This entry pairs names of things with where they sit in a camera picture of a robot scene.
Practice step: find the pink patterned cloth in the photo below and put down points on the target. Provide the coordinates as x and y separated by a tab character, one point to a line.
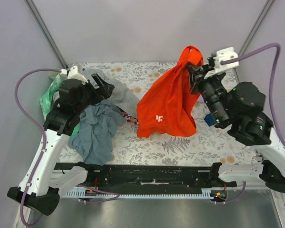
130	119

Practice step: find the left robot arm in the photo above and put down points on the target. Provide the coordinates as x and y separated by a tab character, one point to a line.
37	191

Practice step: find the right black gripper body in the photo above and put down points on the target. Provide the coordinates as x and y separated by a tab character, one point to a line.
197	79

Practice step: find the aluminium frame post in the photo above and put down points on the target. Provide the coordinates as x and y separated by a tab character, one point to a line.
45	31
257	24

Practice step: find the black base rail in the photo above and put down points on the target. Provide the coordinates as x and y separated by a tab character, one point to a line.
152	179

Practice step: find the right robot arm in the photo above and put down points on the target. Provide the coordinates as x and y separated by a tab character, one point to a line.
241	109

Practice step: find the purple plastic plate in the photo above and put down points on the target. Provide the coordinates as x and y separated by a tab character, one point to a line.
200	99

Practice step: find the orange cloth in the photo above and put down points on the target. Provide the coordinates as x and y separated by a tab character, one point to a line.
167	105

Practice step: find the blue-grey cloth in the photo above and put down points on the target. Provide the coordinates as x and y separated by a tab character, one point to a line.
97	126

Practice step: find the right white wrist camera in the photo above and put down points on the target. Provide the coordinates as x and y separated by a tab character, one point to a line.
221	61

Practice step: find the blue square block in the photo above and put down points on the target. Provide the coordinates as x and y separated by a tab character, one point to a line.
209	120

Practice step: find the white cable duct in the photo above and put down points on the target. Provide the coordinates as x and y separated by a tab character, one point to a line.
86	194

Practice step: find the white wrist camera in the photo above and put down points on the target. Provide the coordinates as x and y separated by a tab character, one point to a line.
221	61
74	73

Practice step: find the green white patterned cloth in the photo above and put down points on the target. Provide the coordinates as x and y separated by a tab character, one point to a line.
47	99

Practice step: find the right aluminium frame post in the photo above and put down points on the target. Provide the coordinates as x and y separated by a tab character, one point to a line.
257	24

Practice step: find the light grey cloth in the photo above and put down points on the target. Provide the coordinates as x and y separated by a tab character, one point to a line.
121	96

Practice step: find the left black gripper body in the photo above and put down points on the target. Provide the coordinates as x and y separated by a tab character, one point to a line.
95	88

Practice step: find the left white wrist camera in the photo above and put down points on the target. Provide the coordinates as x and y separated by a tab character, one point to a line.
74	73

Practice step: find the green plastic cup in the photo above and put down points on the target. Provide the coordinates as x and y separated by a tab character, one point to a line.
53	75

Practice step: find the left aluminium frame post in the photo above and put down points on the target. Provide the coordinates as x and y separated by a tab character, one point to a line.
45	31

